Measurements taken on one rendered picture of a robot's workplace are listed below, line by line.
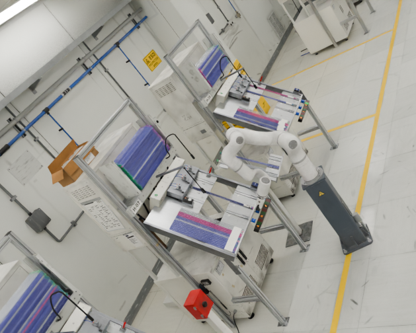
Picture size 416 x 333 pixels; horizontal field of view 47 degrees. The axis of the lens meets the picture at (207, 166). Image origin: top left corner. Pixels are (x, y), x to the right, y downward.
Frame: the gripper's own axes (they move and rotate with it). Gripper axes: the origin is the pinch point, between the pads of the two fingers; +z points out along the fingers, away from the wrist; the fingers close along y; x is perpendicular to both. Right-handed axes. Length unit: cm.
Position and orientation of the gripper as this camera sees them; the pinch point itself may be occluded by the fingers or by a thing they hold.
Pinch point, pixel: (258, 208)
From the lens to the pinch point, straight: 367.8
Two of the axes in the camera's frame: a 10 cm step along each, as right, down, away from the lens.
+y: 3.6, -6.3, 6.8
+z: -0.9, 7.1, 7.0
